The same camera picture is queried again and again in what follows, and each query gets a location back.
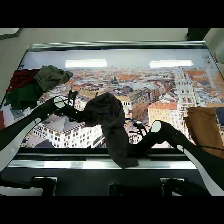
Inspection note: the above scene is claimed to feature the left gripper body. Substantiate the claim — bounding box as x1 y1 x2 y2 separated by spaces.
63 104 88 123

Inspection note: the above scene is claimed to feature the dark grey garment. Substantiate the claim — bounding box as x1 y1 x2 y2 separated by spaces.
83 92 140 169

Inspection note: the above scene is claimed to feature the olive green garment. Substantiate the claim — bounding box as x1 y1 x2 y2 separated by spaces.
34 65 74 93

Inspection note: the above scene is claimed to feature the dark green garment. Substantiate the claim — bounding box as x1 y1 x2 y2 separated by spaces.
4 81 45 111

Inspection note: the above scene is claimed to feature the red garment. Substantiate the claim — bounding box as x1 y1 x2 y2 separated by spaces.
6 68 40 94

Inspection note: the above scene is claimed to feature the brown garment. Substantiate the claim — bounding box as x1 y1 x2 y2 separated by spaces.
183 106 224 159

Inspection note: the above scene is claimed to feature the navy blue garment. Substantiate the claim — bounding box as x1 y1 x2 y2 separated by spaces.
215 107 224 129

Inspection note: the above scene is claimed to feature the silver frame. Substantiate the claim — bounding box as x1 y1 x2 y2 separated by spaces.
0 153 224 197

